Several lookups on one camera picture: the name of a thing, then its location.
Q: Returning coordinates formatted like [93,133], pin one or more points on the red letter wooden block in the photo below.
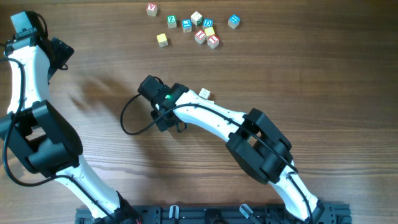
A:
[152,9]

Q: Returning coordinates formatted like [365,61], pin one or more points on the blue D wooden block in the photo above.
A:
[207,23]

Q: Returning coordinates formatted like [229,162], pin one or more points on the plain animal wooden block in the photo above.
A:
[196,18]

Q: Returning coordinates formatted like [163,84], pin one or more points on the blue L wooden block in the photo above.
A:
[186,25]

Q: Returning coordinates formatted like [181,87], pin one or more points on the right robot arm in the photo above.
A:
[257,145]

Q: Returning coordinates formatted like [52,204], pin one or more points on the red I block lower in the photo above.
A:
[213,41]

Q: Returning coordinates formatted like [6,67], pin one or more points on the yellow S wooden block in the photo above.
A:
[162,40]

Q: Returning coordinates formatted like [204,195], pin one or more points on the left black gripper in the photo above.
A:
[63,51]

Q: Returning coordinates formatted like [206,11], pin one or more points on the green Z wooden block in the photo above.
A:
[171,21]

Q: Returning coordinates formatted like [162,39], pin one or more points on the number 2 wooden block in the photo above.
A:
[204,93]

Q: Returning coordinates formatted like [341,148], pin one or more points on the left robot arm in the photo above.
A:
[40,145]

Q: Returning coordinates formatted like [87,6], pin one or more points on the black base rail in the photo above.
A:
[274,213]

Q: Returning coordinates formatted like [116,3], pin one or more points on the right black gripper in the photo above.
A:
[163,124]

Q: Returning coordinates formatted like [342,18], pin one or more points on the yellow C wooden block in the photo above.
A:
[209,32]

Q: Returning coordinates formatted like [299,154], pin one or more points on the blue H wooden block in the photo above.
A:
[234,21]

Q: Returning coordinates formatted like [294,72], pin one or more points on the red I wooden block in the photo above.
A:
[200,36]

